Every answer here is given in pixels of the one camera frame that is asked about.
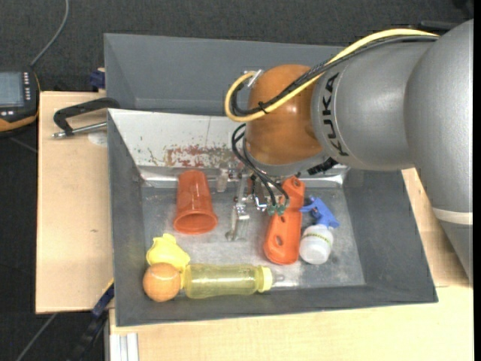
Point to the orange ball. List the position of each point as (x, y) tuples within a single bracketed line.
[(161, 282)]

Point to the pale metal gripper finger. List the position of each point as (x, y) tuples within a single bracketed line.
[(245, 222), (234, 224)]

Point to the black cylinder on white bracket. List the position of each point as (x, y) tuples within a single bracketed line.
[(322, 167)]

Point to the yellow crumpled rubber toy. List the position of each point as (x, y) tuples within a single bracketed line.
[(165, 252)]

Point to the yellow clear plastic bottle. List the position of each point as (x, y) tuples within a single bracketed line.
[(221, 281)]

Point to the orange plastic cup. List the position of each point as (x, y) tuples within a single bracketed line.
[(195, 209)]

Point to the pale wood board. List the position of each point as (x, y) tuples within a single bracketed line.
[(71, 209)]

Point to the grey metal bin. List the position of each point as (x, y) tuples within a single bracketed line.
[(383, 235)]

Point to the white spray bottle blue nozzle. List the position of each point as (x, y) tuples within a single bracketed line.
[(316, 243)]

